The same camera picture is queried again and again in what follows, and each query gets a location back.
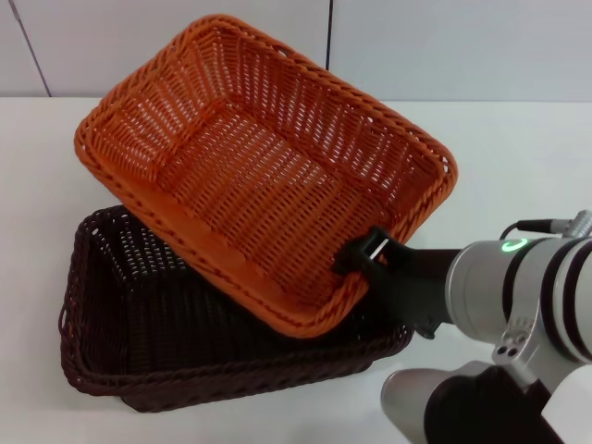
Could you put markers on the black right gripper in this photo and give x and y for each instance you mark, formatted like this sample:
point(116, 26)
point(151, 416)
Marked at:
point(411, 287)

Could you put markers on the orange woven basket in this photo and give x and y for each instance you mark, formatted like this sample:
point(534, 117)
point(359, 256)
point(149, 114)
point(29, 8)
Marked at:
point(259, 185)

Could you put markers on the dark brown woven basket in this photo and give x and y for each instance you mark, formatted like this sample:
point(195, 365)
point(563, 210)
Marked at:
point(139, 333)

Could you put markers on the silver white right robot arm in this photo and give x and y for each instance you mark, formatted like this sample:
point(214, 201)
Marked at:
point(518, 314)

